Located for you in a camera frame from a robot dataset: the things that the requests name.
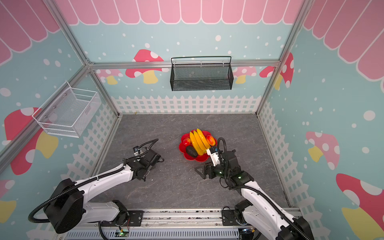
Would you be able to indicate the aluminium front rail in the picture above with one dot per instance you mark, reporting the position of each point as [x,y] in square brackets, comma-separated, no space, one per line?
[181,222]

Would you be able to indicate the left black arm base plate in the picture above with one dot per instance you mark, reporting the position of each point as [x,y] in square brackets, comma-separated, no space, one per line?
[132,218]

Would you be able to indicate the dark fake avocado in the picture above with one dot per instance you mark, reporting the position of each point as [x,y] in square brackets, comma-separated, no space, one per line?
[190,151]

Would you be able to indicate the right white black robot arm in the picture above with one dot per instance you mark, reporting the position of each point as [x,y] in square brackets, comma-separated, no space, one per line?
[258,209]

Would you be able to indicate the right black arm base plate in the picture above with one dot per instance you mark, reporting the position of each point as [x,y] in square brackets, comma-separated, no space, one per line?
[232,217]

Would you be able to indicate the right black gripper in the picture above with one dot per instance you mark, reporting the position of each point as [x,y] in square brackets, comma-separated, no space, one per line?
[205,171]

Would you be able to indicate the red yellow mango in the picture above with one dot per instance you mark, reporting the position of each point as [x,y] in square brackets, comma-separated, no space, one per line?
[186,142]
[211,140]

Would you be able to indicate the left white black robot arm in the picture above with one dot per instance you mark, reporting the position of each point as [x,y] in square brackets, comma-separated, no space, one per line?
[71,201]

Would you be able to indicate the black wire mesh basket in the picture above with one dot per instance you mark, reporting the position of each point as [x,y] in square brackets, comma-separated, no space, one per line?
[210,73]

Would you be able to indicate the white wire mesh basket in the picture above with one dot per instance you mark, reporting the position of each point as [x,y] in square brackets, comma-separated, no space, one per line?
[68,111]

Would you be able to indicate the red flower-shaped fruit bowl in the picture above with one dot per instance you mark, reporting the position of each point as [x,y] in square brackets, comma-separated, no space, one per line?
[182,149]

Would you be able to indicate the yellow fake banana bunch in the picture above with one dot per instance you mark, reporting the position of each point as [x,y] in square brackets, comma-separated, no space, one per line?
[199,142]

